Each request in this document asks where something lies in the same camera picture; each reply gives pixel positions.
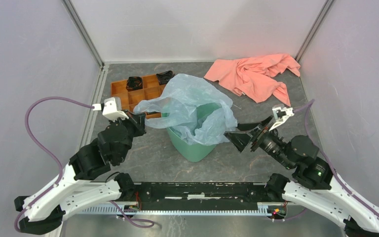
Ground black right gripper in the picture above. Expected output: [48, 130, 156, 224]
[222, 115, 294, 169]

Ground translucent blue trash bag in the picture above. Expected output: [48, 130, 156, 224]
[133, 74, 237, 146]

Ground green plastic trash bin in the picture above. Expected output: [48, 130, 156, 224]
[161, 101, 221, 162]

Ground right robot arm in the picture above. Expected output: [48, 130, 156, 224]
[225, 117, 379, 237]

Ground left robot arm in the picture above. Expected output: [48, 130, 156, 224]
[14, 111, 146, 235]

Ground orange compartment tray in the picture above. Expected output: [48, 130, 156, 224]
[111, 74, 166, 112]

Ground pink cloth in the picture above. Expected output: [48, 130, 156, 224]
[204, 53, 301, 106]

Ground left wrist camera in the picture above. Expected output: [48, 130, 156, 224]
[102, 97, 129, 121]

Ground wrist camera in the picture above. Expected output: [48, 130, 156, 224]
[269, 104, 294, 131]
[102, 97, 129, 121]

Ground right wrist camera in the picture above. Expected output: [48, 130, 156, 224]
[269, 104, 294, 131]

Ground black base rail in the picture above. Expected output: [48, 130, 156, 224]
[104, 181, 298, 212]

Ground white toothed cable strip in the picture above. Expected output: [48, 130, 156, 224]
[75, 202, 270, 216]

